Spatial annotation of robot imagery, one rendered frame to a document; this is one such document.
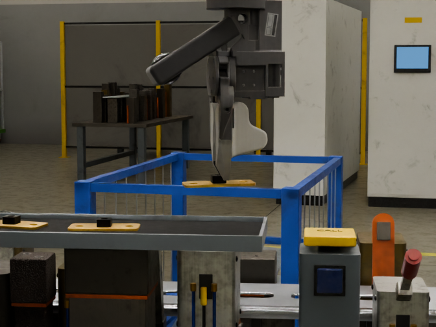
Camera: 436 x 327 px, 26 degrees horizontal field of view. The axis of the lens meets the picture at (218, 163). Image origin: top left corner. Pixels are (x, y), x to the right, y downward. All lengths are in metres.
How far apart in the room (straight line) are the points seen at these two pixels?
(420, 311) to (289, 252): 1.92
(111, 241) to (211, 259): 0.22
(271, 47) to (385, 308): 0.39
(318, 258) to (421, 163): 8.07
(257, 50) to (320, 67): 8.03
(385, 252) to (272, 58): 0.60
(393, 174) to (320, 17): 1.65
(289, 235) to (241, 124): 2.08
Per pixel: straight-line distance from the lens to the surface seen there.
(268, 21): 1.11
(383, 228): 1.60
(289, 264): 3.18
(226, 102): 1.07
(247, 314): 1.40
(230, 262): 1.26
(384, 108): 9.12
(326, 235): 1.10
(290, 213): 3.15
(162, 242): 1.07
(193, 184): 1.11
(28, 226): 1.16
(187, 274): 1.27
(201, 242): 1.06
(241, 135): 1.10
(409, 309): 1.28
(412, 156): 9.15
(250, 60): 1.09
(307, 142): 9.19
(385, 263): 1.60
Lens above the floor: 1.35
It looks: 6 degrees down
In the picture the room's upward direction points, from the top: straight up
